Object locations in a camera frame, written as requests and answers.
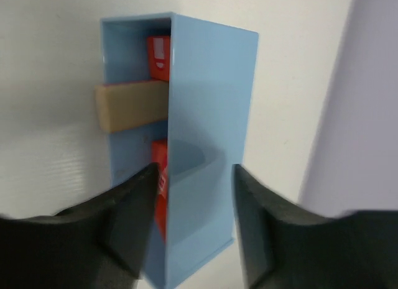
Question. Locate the red cube white pattern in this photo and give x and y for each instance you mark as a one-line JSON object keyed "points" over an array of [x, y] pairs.
{"points": [[159, 156]]}

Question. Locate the long natural wood block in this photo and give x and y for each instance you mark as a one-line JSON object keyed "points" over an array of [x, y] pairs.
{"points": [[125, 106]]}

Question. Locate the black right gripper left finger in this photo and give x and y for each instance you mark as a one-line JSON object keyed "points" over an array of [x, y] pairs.
{"points": [[99, 243]]}

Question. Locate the light blue plastic box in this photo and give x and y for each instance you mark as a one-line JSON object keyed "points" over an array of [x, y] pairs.
{"points": [[211, 77]]}

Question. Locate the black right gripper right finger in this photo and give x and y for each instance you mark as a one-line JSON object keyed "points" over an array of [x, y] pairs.
{"points": [[285, 246]]}

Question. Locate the red cube white letter N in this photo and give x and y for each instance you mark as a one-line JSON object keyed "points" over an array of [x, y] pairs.
{"points": [[158, 50]]}

